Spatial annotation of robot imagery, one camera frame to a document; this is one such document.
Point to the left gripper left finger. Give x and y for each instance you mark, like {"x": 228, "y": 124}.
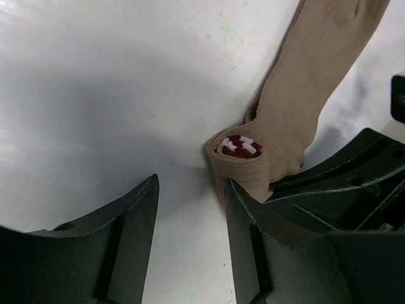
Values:
{"x": 101, "y": 257}

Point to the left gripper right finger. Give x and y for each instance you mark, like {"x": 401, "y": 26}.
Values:
{"x": 276, "y": 261}

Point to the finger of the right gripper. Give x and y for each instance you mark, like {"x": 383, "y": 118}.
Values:
{"x": 360, "y": 188}

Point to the tan sock with red cuff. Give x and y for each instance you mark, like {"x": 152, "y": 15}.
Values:
{"x": 321, "y": 44}

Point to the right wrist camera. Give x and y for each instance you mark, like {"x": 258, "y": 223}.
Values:
{"x": 397, "y": 98}

